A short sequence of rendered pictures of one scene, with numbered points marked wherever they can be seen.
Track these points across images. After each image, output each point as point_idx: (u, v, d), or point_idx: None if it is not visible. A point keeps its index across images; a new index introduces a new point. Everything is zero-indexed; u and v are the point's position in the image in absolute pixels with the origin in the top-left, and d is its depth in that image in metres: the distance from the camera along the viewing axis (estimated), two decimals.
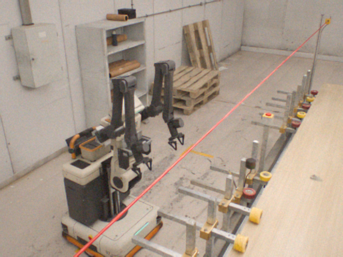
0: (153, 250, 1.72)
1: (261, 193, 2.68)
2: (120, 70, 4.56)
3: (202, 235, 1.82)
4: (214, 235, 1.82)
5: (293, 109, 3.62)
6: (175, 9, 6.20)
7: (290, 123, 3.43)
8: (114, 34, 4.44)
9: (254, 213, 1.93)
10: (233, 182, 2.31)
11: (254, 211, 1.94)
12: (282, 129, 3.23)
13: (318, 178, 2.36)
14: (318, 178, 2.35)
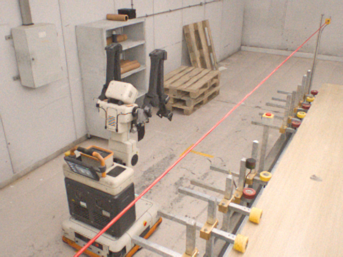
0: (153, 250, 1.72)
1: (261, 193, 2.68)
2: (120, 70, 4.56)
3: (202, 235, 1.82)
4: (214, 235, 1.82)
5: (293, 109, 3.62)
6: (175, 9, 6.20)
7: (290, 123, 3.43)
8: (114, 34, 4.44)
9: (254, 213, 1.93)
10: (233, 182, 2.31)
11: (254, 211, 1.94)
12: (282, 129, 3.23)
13: (318, 178, 2.36)
14: (318, 178, 2.35)
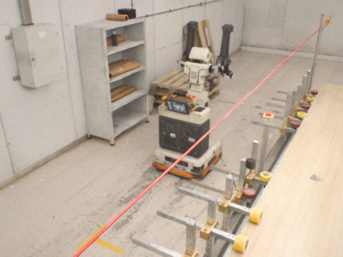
0: (153, 250, 1.72)
1: (261, 193, 2.68)
2: (120, 70, 4.56)
3: (202, 235, 1.82)
4: (214, 235, 1.82)
5: (293, 109, 3.62)
6: (175, 9, 6.20)
7: (290, 123, 3.43)
8: (114, 34, 4.44)
9: (254, 213, 1.93)
10: (233, 182, 2.31)
11: (254, 211, 1.94)
12: (282, 129, 3.23)
13: (318, 178, 2.36)
14: (318, 178, 2.35)
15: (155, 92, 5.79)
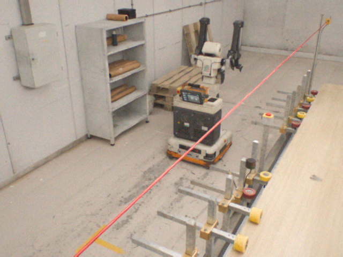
0: (153, 250, 1.72)
1: (261, 193, 2.68)
2: (120, 70, 4.56)
3: (202, 235, 1.82)
4: (214, 235, 1.82)
5: (293, 109, 3.62)
6: (175, 9, 6.20)
7: (290, 123, 3.43)
8: (114, 34, 4.44)
9: (254, 213, 1.93)
10: (233, 182, 2.31)
11: (254, 211, 1.94)
12: (282, 129, 3.23)
13: (318, 178, 2.36)
14: (318, 178, 2.35)
15: (155, 92, 5.79)
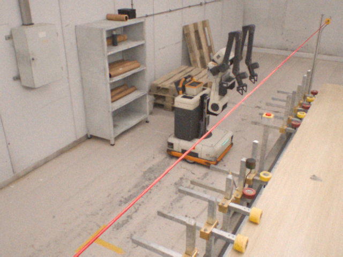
0: (153, 250, 1.72)
1: (261, 193, 2.68)
2: (120, 70, 4.56)
3: (202, 235, 1.82)
4: (214, 235, 1.82)
5: (293, 109, 3.62)
6: (175, 9, 6.20)
7: (290, 123, 3.43)
8: (114, 34, 4.44)
9: (254, 213, 1.93)
10: (233, 182, 2.31)
11: (254, 211, 1.94)
12: (282, 129, 3.23)
13: (318, 178, 2.36)
14: (318, 178, 2.35)
15: (155, 92, 5.79)
